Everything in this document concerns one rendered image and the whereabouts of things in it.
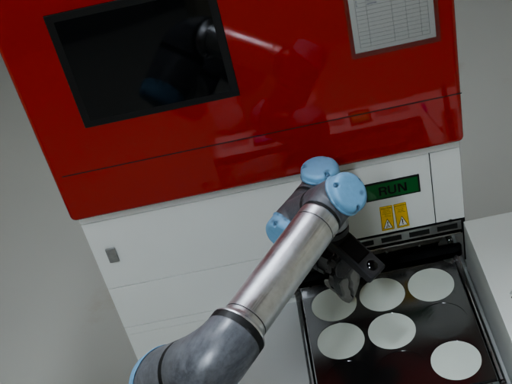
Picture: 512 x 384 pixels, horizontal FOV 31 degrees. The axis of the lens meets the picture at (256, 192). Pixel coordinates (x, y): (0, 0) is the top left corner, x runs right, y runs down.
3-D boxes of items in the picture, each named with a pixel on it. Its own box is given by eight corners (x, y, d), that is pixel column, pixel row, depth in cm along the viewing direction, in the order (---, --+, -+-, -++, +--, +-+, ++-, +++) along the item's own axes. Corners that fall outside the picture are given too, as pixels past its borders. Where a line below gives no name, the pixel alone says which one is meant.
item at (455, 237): (276, 296, 213) (268, 267, 207) (463, 258, 211) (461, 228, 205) (276, 301, 212) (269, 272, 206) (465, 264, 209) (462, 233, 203)
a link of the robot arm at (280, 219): (286, 211, 161) (318, 174, 168) (254, 228, 170) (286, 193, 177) (315, 244, 162) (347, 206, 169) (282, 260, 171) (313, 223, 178)
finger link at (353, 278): (342, 283, 199) (336, 253, 194) (363, 294, 196) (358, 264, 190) (333, 292, 198) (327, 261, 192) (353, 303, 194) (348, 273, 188)
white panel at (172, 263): (127, 328, 219) (74, 200, 194) (465, 260, 214) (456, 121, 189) (126, 337, 216) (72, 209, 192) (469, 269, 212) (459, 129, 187)
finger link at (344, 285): (333, 292, 198) (327, 261, 192) (353, 303, 194) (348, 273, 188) (323, 301, 196) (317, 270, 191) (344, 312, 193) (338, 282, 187)
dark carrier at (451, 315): (301, 290, 206) (301, 289, 206) (452, 260, 204) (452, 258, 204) (322, 414, 179) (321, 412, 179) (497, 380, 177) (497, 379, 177)
